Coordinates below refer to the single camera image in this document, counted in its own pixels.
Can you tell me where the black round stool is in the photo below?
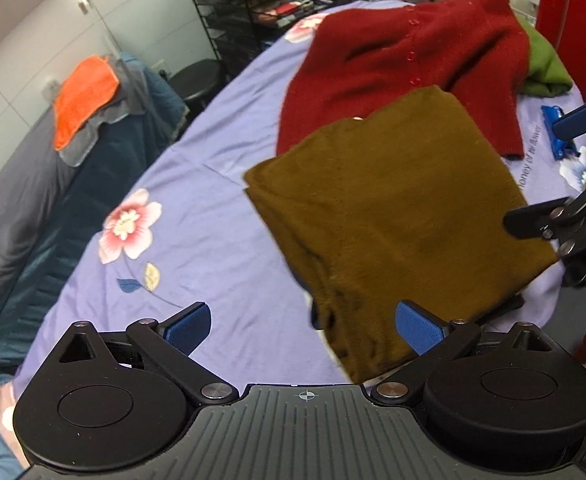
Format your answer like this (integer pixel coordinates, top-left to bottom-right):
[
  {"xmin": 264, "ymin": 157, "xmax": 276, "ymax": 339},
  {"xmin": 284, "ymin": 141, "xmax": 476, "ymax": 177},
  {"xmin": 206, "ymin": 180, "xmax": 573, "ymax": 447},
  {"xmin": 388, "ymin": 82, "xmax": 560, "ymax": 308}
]
[{"xmin": 167, "ymin": 59, "xmax": 224, "ymax": 117}]

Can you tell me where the teal quilt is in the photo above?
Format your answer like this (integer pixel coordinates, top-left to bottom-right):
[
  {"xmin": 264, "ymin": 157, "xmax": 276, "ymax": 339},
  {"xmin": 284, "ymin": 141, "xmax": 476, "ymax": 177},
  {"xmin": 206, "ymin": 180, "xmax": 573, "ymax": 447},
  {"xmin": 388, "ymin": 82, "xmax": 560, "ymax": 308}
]
[{"xmin": 0, "ymin": 52, "xmax": 190, "ymax": 377}]

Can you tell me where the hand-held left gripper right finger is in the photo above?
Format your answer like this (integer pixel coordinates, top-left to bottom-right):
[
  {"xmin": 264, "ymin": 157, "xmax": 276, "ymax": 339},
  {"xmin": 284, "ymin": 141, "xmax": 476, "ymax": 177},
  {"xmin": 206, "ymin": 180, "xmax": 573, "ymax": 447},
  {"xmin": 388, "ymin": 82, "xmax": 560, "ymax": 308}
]
[{"xmin": 370, "ymin": 300, "xmax": 564, "ymax": 406}]

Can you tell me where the dark grey bed sheet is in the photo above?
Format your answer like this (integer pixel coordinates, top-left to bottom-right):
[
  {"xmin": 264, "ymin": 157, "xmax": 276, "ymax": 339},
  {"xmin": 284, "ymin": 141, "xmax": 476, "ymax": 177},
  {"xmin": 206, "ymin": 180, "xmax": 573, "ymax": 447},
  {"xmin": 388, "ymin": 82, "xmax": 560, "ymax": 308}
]
[{"xmin": 0, "ymin": 105, "xmax": 80, "ymax": 336}]

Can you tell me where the red cardigan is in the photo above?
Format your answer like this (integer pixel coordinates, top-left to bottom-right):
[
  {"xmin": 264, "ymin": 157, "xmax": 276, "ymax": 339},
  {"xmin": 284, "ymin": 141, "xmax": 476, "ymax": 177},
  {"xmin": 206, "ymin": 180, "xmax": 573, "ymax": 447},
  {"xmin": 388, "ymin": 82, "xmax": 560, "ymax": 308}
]
[{"xmin": 276, "ymin": 0, "xmax": 532, "ymax": 159}]

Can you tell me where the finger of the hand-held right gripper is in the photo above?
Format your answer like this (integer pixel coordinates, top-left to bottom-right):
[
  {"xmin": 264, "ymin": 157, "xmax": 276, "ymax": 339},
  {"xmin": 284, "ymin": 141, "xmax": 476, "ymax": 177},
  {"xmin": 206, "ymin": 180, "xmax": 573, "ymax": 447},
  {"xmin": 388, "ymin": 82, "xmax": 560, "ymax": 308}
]
[
  {"xmin": 503, "ymin": 198, "xmax": 576, "ymax": 242},
  {"xmin": 553, "ymin": 69, "xmax": 586, "ymax": 142}
]

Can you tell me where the orange cloth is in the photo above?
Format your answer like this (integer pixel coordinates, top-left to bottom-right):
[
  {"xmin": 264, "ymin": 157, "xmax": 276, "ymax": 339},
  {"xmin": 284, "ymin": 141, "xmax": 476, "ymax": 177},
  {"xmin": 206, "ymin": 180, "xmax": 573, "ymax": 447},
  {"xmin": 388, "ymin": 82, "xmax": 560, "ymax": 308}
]
[{"xmin": 53, "ymin": 56, "xmax": 121, "ymax": 152}]

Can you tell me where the grey cloth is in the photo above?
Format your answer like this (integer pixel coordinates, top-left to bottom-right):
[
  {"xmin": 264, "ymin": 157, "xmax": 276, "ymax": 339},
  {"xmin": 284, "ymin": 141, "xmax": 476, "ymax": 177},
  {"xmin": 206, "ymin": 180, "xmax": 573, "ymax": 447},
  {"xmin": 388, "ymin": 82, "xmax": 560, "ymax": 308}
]
[{"xmin": 58, "ymin": 54, "xmax": 146, "ymax": 168}]

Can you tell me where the purple floral blanket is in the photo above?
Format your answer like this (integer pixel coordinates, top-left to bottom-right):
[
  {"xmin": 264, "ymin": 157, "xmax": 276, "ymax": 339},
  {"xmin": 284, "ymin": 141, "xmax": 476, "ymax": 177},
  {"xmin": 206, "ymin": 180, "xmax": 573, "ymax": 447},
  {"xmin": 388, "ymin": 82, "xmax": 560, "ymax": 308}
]
[{"xmin": 13, "ymin": 0, "xmax": 586, "ymax": 396}]

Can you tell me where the brown sweater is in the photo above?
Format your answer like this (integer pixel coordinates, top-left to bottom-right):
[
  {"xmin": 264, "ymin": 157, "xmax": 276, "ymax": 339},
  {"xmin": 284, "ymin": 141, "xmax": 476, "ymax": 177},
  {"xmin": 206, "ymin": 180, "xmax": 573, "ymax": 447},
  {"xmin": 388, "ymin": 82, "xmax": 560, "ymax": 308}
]
[{"xmin": 243, "ymin": 85, "xmax": 561, "ymax": 383}]

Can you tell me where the black wire rack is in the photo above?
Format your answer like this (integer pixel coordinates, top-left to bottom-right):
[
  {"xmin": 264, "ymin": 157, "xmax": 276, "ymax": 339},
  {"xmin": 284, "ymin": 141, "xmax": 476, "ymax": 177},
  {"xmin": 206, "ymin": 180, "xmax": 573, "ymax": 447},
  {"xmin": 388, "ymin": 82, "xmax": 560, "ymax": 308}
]
[{"xmin": 183, "ymin": 0, "xmax": 354, "ymax": 82}]

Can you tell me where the green garment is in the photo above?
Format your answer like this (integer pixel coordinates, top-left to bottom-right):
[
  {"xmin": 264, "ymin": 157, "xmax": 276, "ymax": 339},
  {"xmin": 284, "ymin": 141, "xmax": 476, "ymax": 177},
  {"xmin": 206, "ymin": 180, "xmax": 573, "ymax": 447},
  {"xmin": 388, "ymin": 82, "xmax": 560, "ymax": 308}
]
[{"xmin": 515, "ymin": 15, "xmax": 574, "ymax": 98}]

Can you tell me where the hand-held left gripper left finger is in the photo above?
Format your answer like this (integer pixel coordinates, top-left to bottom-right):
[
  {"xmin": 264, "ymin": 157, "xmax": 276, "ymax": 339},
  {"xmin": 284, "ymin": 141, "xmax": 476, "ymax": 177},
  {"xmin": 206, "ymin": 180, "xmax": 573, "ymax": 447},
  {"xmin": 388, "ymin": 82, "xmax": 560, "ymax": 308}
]
[{"xmin": 48, "ymin": 301, "xmax": 238, "ymax": 406}]

